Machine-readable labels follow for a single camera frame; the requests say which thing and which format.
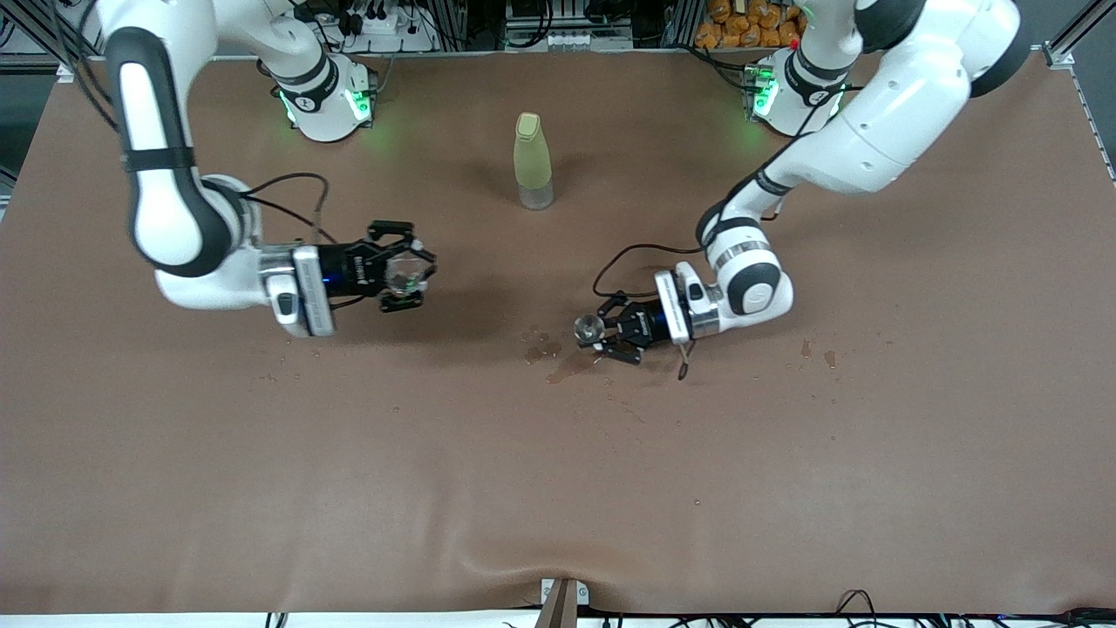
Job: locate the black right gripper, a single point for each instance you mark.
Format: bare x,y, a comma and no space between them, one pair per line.
343,268

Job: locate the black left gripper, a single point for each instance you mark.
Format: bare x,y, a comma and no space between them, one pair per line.
647,324

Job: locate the clear glass measuring beaker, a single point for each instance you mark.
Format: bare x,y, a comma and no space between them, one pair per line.
404,275

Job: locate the steel jigger cup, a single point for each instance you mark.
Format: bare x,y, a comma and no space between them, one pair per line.
588,329

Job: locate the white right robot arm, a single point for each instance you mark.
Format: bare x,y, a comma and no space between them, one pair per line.
153,105

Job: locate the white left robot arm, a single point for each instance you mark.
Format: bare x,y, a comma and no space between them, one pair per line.
898,113

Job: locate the yellow-green bottle shaker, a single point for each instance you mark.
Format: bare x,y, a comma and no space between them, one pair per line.
533,157

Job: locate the brown liquid puddle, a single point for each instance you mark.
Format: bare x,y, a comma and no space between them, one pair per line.
562,373

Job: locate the brown table cover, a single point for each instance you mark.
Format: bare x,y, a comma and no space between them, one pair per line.
558,480

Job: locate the white power strip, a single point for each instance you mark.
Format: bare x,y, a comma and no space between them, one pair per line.
384,24

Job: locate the white terminal strip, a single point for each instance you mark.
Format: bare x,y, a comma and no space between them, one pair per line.
571,40

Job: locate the orange snack packets pile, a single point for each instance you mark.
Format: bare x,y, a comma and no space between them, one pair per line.
737,26

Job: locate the metal table edge bracket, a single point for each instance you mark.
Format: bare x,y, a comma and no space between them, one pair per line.
562,606

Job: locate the aluminium frame post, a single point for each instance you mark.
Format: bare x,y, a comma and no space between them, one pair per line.
1059,57
63,74

